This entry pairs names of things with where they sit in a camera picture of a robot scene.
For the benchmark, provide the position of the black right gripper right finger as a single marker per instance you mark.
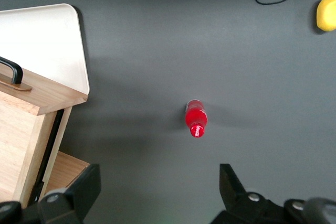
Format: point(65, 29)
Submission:
point(236, 203)

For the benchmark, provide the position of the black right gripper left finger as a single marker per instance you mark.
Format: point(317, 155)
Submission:
point(78, 195)

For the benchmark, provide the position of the oak wooden drawer cabinet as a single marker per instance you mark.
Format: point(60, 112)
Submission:
point(68, 169)

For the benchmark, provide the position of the red soda bottle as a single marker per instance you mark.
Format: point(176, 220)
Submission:
point(196, 119)

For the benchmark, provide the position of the cream plastic tray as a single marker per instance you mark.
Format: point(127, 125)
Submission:
point(44, 43)

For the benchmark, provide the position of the yellow lemon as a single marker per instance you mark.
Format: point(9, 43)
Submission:
point(326, 14)

